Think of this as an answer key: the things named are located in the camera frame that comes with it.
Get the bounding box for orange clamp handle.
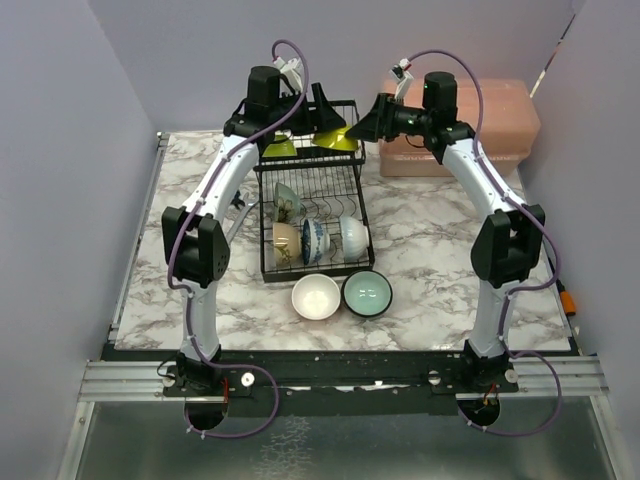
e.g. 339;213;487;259
558;286;577;317

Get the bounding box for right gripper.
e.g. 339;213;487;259
343;94;430;144

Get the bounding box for blue handled pliers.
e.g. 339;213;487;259
231;190;252;210

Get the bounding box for beige floral bowl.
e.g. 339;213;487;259
272;222;302;267

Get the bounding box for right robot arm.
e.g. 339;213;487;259
347;71;545;392

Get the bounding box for aluminium frame rail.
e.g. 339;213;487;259
79;356;609;403

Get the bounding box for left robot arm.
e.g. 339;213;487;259
161;58;346;395

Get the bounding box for black wire dish rack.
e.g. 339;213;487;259
254;133;375;283

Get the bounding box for blue floral bowl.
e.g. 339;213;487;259
301;218;331;266

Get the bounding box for orange bowl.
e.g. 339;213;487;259
291;274;341;321

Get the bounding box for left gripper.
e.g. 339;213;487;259
270;82;346;136

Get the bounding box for mint green floral bowl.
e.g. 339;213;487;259
273;182;303;223

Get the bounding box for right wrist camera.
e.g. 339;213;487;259
389;58;414;104

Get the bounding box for yellow-green bowl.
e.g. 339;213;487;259
312;125;359;152

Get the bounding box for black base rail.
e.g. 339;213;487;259
99;346;517;417

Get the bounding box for black rimmed bowl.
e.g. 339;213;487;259
341;270;393;319

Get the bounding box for pink plastic storage box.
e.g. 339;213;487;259
378;78;541;177

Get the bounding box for silver wrench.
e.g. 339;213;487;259
226;204;253;243

